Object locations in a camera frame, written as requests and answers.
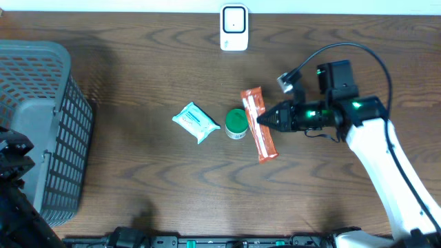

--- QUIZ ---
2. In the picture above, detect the grey plastic mesh basket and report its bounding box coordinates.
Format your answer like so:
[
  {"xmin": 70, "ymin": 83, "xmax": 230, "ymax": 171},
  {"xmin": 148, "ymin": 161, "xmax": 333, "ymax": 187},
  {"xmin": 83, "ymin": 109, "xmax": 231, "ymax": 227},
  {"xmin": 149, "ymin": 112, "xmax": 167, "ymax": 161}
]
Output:
[{"xmin": 1, "ymin": 40, "xmax": 94, "ymax": 227}]

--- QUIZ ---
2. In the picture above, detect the white barcode scanner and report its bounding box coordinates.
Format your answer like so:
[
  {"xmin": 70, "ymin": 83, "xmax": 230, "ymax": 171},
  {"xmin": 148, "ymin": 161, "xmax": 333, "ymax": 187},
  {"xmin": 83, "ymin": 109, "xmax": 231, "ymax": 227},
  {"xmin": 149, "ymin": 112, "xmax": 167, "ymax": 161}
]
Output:
[{"xmin": 220, "ymin": 3, "xmax": 249, "ymax": 52}]

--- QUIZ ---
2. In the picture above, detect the red orange snack bar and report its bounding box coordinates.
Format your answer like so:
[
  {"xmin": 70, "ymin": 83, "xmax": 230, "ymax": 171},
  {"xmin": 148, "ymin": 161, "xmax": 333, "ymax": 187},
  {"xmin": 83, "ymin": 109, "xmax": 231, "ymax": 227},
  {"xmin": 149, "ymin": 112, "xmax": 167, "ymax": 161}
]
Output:
[{"xmin": 240, "ymin": 87, "xmax": 279, "ymax": 163}]

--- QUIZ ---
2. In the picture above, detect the teal wet wipes pack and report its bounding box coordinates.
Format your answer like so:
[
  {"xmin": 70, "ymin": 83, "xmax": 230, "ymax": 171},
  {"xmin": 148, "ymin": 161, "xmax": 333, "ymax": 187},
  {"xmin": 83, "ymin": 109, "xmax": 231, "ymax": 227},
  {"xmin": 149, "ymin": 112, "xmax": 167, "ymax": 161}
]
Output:
[{"xmin": 172, "ymin": 102, "xmax": 221, "ymax": 144}]

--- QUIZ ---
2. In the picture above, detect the black right camera cable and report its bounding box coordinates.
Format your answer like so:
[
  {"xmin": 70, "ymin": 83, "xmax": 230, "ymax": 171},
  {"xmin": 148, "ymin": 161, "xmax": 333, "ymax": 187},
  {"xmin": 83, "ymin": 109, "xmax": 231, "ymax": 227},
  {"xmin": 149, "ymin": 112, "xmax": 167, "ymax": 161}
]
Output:
[{"xmin": 292, "ymin": 42, "xmax": 441, "ymax": 235}]

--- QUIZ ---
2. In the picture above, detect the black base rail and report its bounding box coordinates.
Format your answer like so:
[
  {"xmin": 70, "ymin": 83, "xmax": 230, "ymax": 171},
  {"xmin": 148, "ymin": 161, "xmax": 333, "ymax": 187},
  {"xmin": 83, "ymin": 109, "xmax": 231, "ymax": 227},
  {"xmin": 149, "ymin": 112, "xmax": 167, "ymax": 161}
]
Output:
[{"xmin": 62, "ymin": 227, "xmax": 360, "ymax": 248}]

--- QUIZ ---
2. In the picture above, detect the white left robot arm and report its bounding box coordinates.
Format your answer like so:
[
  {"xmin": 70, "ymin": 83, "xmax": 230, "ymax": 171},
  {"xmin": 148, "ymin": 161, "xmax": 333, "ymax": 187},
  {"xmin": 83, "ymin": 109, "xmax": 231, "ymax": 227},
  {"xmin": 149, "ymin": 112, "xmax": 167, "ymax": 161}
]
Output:
[{"xmin": 1, "ymin": 127, "xmax": 65, "ymax": 248}]

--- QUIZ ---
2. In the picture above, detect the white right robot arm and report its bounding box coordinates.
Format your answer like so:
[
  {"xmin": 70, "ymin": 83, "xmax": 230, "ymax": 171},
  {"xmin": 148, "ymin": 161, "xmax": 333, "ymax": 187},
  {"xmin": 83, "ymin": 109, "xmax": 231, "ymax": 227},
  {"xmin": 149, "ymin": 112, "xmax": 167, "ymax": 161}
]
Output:
[{"xmin": 257, "ymin": 60, "xmax": 440, "ymax": 247}]

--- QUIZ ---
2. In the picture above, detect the green lid jar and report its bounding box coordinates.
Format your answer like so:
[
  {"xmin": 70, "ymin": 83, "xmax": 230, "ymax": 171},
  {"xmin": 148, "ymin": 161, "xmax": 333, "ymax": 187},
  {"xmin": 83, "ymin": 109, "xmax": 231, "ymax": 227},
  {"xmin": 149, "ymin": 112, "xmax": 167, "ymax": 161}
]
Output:
[{"xmin": 225, "ymin": 108, "xmax": 248, "ymax": 140}]

